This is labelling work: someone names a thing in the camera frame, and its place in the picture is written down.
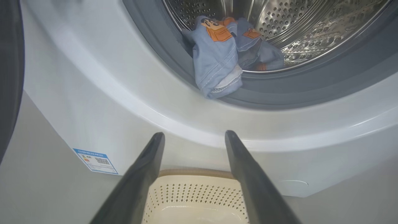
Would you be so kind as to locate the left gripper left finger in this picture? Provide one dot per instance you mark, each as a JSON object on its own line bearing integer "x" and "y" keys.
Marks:
{"x": 136, "y": 186}

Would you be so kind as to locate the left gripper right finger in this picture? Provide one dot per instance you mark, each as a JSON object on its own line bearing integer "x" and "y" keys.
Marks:
{"x": 255, "y": 186}

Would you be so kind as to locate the blue cartoon garment white lining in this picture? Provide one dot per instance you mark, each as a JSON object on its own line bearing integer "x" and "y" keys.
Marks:
{"x": 214, "y": 62}

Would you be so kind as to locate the blue cartoon print garment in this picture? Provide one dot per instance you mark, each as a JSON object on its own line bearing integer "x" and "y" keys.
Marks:
{"x": 264, "y": 54}

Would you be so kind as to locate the dark round glass washer door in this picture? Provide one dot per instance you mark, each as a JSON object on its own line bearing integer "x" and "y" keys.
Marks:
{"x": 11, "y": 62}

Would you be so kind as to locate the white front-load washing machine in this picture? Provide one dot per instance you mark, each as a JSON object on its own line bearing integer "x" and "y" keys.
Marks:
{"x": 93, "y": 93}

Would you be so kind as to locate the stainless steel washer drum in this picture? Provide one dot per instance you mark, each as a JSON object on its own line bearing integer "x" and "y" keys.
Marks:
{"x": 311, "y": 28}

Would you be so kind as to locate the round white filter cover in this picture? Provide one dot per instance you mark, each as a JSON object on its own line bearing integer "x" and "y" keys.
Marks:
{"x": 293, "y": 188}

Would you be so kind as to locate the blue energy label sticker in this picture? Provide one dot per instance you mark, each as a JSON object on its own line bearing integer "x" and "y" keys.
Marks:
{"x": 95, "y": 161}

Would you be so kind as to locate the cream perforated laundry basket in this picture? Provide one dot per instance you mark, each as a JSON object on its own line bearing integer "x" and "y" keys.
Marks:
{"x": 192, "y": 193}

